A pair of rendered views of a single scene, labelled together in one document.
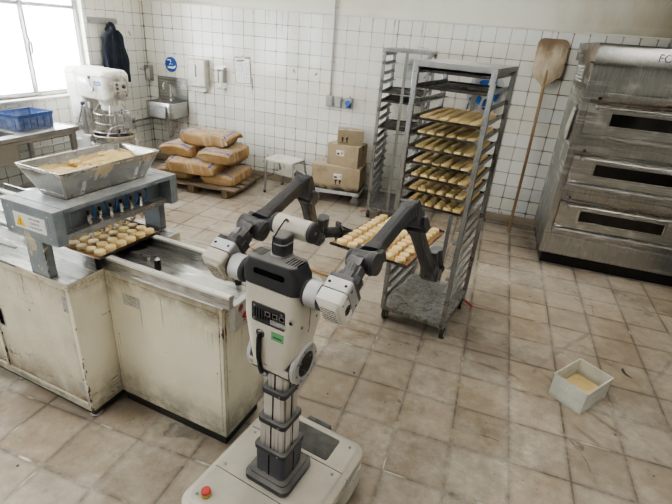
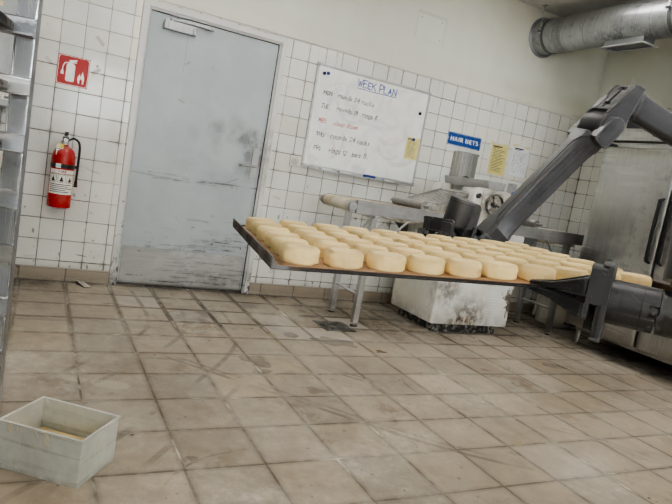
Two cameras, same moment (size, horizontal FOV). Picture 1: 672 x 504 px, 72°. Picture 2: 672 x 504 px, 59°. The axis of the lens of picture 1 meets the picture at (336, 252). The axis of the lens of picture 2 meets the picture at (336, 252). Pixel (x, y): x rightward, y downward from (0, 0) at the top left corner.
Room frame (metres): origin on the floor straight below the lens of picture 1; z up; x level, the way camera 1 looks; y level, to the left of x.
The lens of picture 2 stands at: (2.98, 0.29, 1.09)
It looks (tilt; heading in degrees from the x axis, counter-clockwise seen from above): 7 degrees down; 225
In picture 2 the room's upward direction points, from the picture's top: 10 degrees clockwise
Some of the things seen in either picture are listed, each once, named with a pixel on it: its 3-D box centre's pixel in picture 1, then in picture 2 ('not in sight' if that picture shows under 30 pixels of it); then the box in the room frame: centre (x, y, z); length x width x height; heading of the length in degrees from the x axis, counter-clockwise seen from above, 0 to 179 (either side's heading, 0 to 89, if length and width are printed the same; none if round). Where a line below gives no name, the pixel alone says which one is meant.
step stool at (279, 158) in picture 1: (287, 174); not in sight; (5.72, 0.70, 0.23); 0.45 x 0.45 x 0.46; 65
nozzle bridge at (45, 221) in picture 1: (102, 216); not in sight; (2.11, 1.18, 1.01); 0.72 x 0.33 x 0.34; 157
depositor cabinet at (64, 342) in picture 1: (58, 291); not in sight; (2.29, 1.62, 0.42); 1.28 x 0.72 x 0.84; 67
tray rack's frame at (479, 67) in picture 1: (443, 200); not in sight; (3.07, -0.72, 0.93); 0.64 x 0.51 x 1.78; 153
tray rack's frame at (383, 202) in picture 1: (400, 136); not in sight; (5.22, -0.61, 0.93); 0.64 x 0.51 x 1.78; 166
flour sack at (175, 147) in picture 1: (189, 145); not in sight; (5.86, 1.99, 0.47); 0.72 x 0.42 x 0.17; 163
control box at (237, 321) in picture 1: (248, 306); not in sight; (1.78, 0.38, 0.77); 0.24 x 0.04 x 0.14; 157
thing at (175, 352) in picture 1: (189, 339); not in sight; (1.92, 0.72, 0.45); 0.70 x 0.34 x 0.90; 67
